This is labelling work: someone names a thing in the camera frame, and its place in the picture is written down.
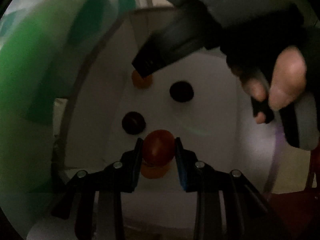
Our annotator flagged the right human hand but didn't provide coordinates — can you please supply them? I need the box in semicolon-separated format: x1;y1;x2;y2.
241;47;306;111

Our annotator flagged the dark plum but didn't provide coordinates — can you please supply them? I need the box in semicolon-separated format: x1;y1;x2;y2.
121;111;146;135
169;81;194;103

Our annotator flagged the red tomato on plate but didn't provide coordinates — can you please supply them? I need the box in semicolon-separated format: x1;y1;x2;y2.
131;70;153;89

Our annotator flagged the green checkered tablecloth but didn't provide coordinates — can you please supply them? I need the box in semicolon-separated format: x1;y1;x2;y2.
1;0;137;237

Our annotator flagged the white round plate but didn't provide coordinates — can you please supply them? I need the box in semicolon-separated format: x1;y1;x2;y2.
53;6;278;230

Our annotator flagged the red cherry tomato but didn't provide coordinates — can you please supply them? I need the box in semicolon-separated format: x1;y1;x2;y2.
143;129;175;166

